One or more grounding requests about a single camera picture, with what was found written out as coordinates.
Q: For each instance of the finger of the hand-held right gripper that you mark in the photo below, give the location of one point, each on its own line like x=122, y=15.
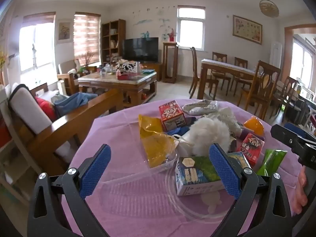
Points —
x=281, y=134
x=295, y=129

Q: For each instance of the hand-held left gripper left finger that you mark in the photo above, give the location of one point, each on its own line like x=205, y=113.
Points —
x=95, y=171

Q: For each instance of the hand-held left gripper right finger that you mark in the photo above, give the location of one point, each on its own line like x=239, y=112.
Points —
x=224, y=171

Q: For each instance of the blue green milk carton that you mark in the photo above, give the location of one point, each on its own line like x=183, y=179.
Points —
x=195, y=175

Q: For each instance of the purple white bottle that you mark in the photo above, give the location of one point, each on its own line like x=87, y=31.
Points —
x=243, y=133

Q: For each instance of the person's right hand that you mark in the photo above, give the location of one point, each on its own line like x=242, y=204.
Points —
x=301, y=192

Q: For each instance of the green packet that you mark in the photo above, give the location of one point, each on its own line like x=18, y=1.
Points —
x=271, y=161

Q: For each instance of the red printed carton box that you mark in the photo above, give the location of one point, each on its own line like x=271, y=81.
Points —
x=250, y=147
x=171, y=114

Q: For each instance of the clear plastic tray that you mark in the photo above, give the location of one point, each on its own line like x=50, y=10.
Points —
x=128, y=175

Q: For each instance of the white fluffy wad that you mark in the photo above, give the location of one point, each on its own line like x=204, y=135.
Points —
x=209, y=133

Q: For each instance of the wooden dining chair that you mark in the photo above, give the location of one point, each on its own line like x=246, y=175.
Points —
x=288, y=86
x=219, y=57
x=266, y=76
x=195, y=61
x=240, y=63

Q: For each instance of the clear round plastic lid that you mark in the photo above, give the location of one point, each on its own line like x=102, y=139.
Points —
x=197, y=207

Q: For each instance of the purple tablecloth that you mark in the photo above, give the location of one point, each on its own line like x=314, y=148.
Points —
x=138, y=202

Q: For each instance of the wooden sofa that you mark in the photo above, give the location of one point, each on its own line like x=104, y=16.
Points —
x=64, y=128

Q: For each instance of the blue wrapper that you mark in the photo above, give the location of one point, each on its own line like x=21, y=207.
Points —
x=177, y=130

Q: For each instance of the yellow plastic bag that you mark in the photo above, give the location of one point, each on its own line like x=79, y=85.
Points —
x=155, y=143

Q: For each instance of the white crumpled wrapper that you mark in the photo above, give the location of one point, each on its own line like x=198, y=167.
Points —
x=200, y=107

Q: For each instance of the blue clothes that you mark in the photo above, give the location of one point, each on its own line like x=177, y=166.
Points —
x=71, y=102

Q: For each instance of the red cushion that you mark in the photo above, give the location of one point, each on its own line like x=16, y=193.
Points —
x=47, y=108

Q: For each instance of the wooden dining table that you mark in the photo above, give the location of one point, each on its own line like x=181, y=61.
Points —
x=222, y=66

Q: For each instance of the white sofa cushion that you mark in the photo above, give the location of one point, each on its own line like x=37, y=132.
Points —
x=27, y=111

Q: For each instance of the wooden coffee table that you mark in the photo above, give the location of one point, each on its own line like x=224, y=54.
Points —
x=138, y=86

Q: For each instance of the red tray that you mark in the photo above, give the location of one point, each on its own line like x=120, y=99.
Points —
x=126, y=77

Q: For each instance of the wooden armchair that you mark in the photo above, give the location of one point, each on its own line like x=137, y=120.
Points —
x=66, y=66

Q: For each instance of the white carved tissue box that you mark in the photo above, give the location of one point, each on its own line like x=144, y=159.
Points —
x=128, y=68

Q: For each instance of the bare branch bouquet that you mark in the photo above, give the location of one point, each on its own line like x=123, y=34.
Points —
x=87, y=59

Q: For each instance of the green tray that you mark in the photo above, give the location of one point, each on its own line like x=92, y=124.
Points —
x=148, y=72

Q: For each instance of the pendant ceiling lamp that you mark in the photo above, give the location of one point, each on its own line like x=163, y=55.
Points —
x=269, y=8

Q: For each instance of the black television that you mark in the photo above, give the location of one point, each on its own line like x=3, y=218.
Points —
x=140, y=50

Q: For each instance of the wooden bookshelf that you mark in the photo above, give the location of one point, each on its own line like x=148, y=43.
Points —
x=106, y=42

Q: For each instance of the long pink window blind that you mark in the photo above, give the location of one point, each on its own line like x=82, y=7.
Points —
x=86, y=37

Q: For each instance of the white framed window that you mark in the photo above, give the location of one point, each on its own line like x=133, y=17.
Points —
x=191, y=29

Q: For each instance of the wooden plant stand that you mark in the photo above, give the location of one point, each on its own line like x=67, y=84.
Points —
x=170, y=44

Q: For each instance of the red flower pot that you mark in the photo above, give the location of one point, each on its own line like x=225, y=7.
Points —
x=171, y=38

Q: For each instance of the small framed flower picture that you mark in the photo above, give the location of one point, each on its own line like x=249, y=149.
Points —
x=64, y=30

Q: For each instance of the yellow flower branch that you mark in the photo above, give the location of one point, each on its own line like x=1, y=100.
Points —
x=2, y=59

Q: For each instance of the short pink window blind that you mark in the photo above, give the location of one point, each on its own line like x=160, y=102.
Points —
x=39, y=18

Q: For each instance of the large framed wall picture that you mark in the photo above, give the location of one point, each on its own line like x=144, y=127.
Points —
x=246, y=29

